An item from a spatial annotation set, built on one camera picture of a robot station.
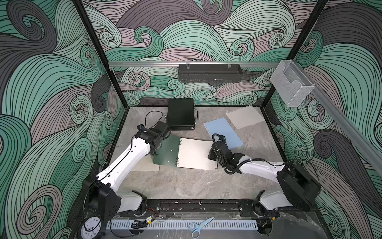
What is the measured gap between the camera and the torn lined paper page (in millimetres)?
1124

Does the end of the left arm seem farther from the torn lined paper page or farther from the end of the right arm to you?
the torn lined paper page

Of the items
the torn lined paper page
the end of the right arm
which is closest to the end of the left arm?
the end of the right arm
